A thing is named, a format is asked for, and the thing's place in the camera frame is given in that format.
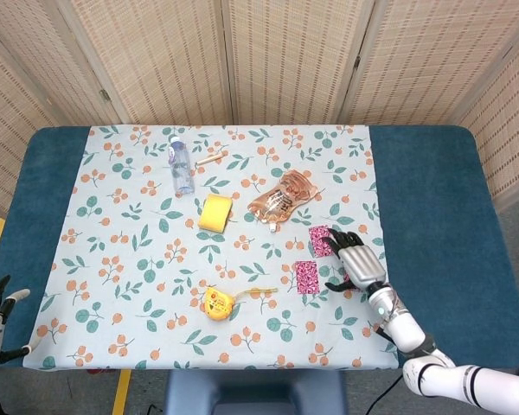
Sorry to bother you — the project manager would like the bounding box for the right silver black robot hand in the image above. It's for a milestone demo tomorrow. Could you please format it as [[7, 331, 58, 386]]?
[[323, 228, 387, 295]]

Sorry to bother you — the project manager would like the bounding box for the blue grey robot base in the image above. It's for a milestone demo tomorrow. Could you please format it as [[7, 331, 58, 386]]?
[[163, 370, 348, 415]]

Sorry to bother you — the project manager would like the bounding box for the orange brown spout pouch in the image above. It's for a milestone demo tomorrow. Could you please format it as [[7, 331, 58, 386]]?
[[247, 169, 320, 233]]

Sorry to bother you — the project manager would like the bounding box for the teal blue table cover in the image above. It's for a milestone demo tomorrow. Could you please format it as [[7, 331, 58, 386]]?
[[0, 124, 519, 373]]

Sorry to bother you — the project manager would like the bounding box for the yellow tape measure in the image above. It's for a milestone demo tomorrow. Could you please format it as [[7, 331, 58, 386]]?
[[202, 286, 279, 322]]

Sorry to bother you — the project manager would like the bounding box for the yellow sponge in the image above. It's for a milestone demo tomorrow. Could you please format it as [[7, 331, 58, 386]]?
[[197, 194, 234, 233]]

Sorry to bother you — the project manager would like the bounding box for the floral printed tablecloth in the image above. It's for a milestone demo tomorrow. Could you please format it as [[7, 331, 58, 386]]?
[[22, 124, 400, 372]]

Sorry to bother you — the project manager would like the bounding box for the small beige wooden stick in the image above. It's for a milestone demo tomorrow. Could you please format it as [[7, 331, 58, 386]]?
[[195, 151, 224, 166]]

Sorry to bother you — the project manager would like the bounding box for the woven bamboo screen panel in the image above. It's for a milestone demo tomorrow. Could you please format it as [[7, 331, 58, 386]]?
[[336, 0, 519, 126], [453, 34, 519, 208], [222, 0, 377, 126], [0, 0, 129, 126], [0, 21, 66, 217], [67, 0, 237, 126]]

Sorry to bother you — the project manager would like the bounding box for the clear plastic water bottle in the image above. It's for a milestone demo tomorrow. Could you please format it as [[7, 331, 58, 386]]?
[[167, 135, 196, 198]]

